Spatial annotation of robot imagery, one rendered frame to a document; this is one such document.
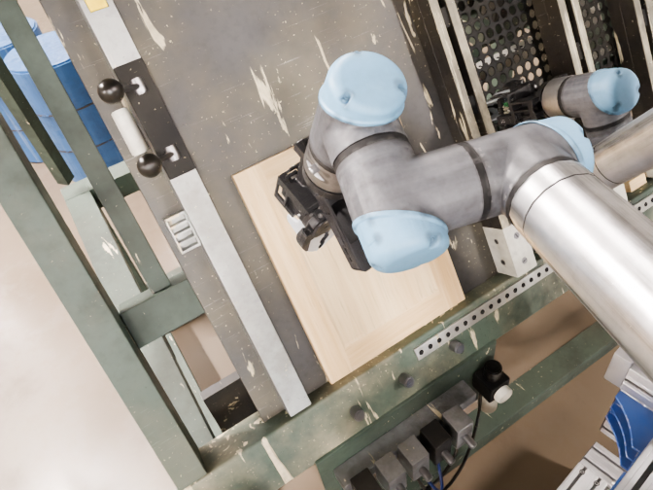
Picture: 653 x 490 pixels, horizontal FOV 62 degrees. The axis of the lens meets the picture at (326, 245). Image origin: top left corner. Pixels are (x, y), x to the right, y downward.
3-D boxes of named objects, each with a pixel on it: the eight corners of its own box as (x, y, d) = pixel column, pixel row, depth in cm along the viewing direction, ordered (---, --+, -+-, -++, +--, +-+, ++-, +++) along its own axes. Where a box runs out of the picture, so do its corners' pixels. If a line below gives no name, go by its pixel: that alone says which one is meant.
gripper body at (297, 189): (315, 171, 75) (332, 120, 64) (355, 218, 73) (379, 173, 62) (271, 198, 72) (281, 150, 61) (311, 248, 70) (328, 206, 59)
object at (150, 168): (170, 165, 95) (140, 184, 83) (160, 145, 94) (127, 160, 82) (189, 157, 95) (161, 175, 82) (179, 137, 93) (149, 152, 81)
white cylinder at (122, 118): (110, 114, 93) (132, 157, 96) (110, 113, 91) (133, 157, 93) (126, 107, 94) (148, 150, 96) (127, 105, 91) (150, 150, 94)
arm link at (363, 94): (344, 126, 45) (314, 46, 47) (321, 190, 55) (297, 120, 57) (429, 113, 47) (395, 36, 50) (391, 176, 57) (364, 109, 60)
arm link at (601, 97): (619, 126, 89) (602, 79, 86) (567, 129, 99) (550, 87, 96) (650, 103, 91) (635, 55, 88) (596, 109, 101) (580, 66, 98)
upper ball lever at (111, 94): (137, 100, 92) (100, 109, 79) (126, 79, 91) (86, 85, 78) (156, 91, 91) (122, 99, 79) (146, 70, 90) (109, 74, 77)
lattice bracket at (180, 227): (180, 252, 101) (182, 255, 98) (161, 219, 99) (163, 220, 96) (199, 242, 102) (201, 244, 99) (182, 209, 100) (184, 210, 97)
